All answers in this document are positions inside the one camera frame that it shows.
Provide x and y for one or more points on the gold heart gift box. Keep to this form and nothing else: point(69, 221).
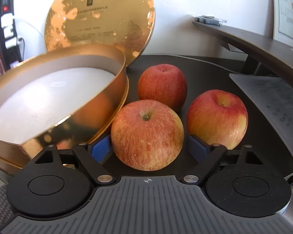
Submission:
point(63, 97)

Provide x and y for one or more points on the black power strip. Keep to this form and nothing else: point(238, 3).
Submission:
point(12, 55)

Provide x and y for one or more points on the clear plastic item on shelf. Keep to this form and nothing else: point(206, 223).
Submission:
point(210, 20)

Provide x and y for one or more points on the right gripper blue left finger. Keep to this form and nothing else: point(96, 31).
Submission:
point(101, 149)

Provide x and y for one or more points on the white top charger plug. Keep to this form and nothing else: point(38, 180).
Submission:
point(6, 19)

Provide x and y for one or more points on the gold round box lid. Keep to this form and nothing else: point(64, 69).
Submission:
point(124, 24)

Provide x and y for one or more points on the white paper sheet stack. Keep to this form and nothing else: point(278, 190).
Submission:
point(274, 98)

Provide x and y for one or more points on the large front red apple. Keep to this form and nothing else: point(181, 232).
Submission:
point(147, 135)

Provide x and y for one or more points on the white bottom charger plug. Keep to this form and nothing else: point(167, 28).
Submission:
point(13, 42)

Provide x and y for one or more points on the white charger plug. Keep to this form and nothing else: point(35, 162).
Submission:
point(8, 31)
point(6, 19)
point(13, 42)

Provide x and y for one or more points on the red yellow apple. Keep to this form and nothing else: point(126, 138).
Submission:
point(218, 117)

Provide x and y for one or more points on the dark curved wooden shelf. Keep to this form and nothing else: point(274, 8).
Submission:
point(275, 55)

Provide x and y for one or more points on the white middle charger plug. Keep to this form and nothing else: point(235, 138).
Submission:
point(8, 31)

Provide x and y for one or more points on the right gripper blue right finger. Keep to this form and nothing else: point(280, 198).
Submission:
point(198, 148)

